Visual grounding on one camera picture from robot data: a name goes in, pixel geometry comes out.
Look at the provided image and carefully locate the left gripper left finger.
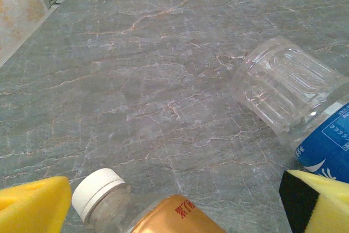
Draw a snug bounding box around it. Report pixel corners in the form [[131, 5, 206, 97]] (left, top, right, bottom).
[[0, 176, 73, 233]]

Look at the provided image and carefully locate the gold label bottle white cap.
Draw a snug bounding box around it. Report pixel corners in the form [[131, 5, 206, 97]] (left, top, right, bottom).
[[71, 168, 227, 233]]

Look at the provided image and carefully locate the blue label clear water bottle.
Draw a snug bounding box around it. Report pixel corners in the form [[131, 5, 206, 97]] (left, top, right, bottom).
[[230, 36, 349, 184]]

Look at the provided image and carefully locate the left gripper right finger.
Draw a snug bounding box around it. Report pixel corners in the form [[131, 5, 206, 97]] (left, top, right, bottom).
[[278, 169, 349, 233]]

